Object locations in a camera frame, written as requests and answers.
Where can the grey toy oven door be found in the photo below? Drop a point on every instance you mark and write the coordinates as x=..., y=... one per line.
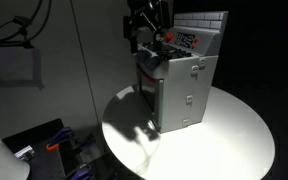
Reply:
x=150, y=100

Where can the dark spring clamp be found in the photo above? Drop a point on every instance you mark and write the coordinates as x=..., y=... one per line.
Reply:
x=85, y=141

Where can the round white table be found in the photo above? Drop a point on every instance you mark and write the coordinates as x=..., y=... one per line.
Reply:
x=217, y=150

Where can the grey toy stove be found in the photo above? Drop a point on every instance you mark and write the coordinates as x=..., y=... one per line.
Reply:
x=180, y=93

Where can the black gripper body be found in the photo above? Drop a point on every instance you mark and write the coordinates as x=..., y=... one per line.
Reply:
x=147, y=13

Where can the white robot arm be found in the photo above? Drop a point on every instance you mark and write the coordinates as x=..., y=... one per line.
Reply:
x=0, y=156

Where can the black stove keypad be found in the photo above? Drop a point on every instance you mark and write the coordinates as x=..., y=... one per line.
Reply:
x=185, y=40

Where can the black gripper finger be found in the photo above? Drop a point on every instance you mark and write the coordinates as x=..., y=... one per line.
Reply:
x=156, y=41
x=134, y=43

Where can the purple clamp with orange tip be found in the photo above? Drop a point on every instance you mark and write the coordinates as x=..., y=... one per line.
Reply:
x=62, y=135

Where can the black mounting platform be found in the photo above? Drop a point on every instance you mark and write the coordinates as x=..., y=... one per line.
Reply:
x=40, y=133

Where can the black camera stand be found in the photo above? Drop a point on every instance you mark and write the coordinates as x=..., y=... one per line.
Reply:
x=4, y=43

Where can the purple spring clamp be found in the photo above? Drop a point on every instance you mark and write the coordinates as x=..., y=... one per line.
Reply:
x=80, y=173

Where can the large red stove knob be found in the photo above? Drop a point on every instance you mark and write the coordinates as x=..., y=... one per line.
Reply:
x=169, y=36

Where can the small red stove button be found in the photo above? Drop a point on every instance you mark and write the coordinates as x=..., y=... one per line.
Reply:
x=196, y=39
x=193, y=46

